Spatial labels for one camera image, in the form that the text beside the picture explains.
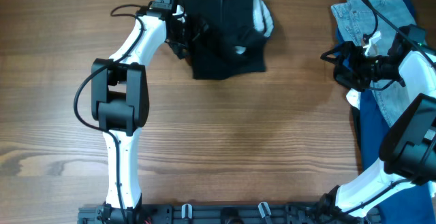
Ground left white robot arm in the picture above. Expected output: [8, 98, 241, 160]
[78, 0, 189, 223]

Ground dark blue garment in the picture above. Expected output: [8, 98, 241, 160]
[331, 0, 435, 223]

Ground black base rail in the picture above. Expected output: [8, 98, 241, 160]
[77, 202, 382, 224]

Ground black pants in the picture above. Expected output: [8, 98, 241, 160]
[182, 0, 274, 80]

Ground light blue jeans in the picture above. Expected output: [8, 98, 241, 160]
[330, 0, 420, 128]

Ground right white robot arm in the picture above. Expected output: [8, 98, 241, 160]
[320, 25, 435, 219]

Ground white garment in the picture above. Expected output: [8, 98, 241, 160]
[346, 89, 361, 110]

